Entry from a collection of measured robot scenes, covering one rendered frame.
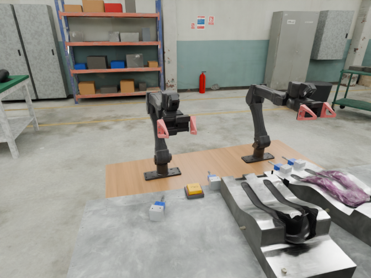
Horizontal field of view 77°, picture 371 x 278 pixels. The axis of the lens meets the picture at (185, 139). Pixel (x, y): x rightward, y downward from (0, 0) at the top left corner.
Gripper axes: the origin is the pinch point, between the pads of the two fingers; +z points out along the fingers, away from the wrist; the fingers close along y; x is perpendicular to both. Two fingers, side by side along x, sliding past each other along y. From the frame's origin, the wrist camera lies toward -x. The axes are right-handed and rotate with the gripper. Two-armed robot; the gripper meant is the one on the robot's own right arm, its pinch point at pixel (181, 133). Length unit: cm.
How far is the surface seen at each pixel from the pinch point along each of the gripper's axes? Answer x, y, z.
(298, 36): -14, 436, -454
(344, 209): 33, 61, 19
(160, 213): 35.6, -8.2, -3.1
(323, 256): 34, 37, 33
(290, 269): 34, 24, 33
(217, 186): 38.4, 22.9, -16.0
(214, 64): 55, 244, -522
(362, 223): 32, 61, 27
